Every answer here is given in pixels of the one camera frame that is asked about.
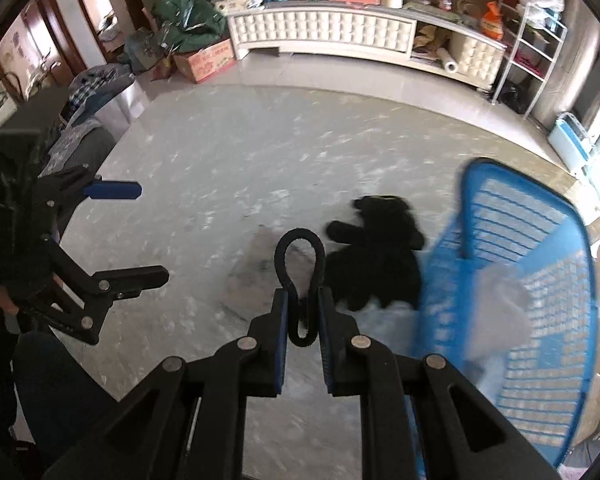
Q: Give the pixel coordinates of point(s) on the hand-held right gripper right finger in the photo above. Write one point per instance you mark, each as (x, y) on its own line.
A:
(326, 355)

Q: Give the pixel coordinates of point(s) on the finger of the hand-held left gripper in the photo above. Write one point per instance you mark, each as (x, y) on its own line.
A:
(130, 280)
(112, 190)

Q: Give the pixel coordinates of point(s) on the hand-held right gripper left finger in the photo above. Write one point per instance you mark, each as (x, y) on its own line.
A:
(279, 350)

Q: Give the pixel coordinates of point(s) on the black hair band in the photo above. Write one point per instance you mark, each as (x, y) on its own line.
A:
(300, 233)

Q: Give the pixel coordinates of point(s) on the blue plastic basket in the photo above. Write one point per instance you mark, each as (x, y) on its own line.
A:
(570, 270)

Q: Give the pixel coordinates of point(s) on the person's left hand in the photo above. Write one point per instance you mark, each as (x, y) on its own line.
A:
(2, 301)

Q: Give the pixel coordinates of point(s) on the grey cloth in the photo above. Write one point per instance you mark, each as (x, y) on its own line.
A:
(255, 280)

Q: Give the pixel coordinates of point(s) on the silver bag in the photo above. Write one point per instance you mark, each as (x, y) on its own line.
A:
(122, 107)

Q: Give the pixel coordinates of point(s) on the black handbag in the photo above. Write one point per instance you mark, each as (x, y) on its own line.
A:
(25, 110)

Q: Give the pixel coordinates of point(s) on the plaid clothes pile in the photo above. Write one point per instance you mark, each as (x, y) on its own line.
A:
(97, 85)

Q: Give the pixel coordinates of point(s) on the black plush toy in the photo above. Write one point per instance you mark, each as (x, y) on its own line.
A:
(380, 255)

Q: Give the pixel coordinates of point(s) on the cardboard box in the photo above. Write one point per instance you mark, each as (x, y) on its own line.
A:
(205, 60)

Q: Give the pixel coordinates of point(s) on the green plastic bag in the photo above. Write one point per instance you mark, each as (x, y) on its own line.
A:
(190, 20)

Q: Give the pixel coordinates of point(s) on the white television cabinet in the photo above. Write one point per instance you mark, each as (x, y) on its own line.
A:
(330, 30)

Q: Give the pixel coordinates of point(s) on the white paper roll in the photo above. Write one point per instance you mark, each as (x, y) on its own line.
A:
(450, 62)

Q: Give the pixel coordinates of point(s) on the light blue plastic box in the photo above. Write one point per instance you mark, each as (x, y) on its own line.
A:
(570, 142)

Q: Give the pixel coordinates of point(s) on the white metal shelf rack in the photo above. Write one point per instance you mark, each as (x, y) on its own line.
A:
(517, 60)

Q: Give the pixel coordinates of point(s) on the orange bag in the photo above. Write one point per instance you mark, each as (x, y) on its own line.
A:
(492, 22)

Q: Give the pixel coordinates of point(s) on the standing air conditioner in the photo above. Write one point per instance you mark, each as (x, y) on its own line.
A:
(580, 60)

